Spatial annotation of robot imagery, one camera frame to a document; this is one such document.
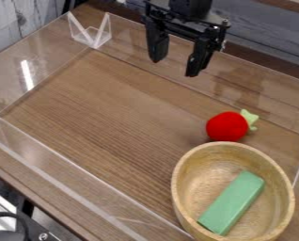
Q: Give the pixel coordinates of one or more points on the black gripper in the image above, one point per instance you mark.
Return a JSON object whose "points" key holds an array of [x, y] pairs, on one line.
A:
{"points": [[190, 20]]}

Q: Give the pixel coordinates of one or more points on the red plush strawberry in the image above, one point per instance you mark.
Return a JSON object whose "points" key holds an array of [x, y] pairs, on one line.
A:
{"points": [[230, 126]]}

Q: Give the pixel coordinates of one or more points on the oval wooden bowl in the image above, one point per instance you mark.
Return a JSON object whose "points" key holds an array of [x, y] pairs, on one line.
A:
{"points": [[204, 173]]}

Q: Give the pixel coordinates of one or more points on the green rectangular block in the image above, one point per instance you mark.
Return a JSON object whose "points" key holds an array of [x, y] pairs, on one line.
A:
{"points": [[228, 209]]}

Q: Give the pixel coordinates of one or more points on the clear acrylic enclosure wall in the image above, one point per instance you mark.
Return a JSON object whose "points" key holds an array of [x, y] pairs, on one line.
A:
{"points": [[97, 122]]}

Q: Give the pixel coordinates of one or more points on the black metal table bracket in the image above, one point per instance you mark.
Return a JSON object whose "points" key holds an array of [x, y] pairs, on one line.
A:
{"points": [[38, 232]]}

